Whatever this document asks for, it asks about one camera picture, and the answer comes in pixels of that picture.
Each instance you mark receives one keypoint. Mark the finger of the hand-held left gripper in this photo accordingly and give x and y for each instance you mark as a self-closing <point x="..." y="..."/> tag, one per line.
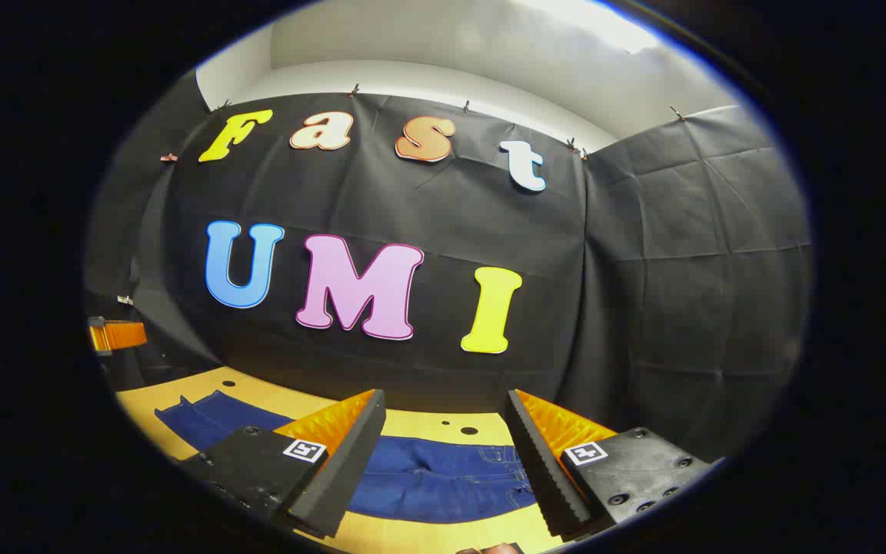
<point x="124" y="335"/>

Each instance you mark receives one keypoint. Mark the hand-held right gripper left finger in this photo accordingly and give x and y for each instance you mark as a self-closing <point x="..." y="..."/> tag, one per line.
<point x="351" y="462"/>

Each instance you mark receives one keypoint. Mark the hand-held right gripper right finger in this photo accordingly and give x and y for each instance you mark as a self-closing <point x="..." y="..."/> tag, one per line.
<point x="543" y="469"/>

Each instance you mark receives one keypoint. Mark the blue denim jeans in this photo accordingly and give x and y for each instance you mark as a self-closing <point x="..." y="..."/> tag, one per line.
<point x="428" y="485"/>

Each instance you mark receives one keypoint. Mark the black backdrop cloth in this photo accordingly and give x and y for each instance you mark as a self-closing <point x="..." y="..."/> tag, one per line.
<point x="451" y="215"/>

